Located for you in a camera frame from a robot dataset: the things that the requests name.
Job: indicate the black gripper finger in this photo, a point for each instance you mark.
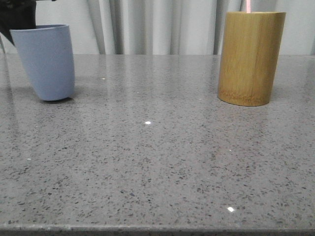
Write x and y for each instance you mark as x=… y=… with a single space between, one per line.
x=16 y=15

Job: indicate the blue plastic cup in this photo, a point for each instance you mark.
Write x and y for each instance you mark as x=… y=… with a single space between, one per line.
x=47 y=57

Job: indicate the grey pleated curtain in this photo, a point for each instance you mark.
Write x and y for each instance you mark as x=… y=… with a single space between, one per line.
x=153 y=27

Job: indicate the bamboo chopstick holder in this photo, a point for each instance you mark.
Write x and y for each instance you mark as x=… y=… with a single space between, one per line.
x=249 y=56

